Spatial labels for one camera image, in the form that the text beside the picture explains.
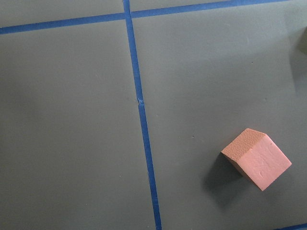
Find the orange foam block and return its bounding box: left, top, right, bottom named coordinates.
left=221, top=128, right=292, bottom=191

